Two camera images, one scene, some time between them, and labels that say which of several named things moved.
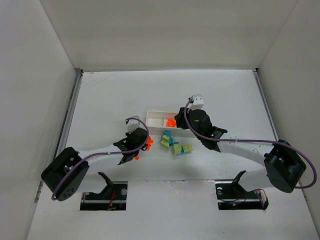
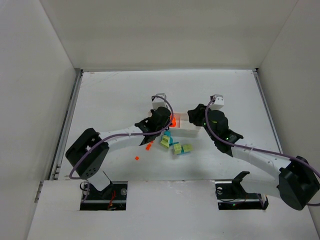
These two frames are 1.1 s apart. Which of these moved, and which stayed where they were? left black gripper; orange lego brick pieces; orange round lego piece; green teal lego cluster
Moved: left black gripper
Stayed: orange lego brick pieces; orange round lego piece; green teal lego cluster
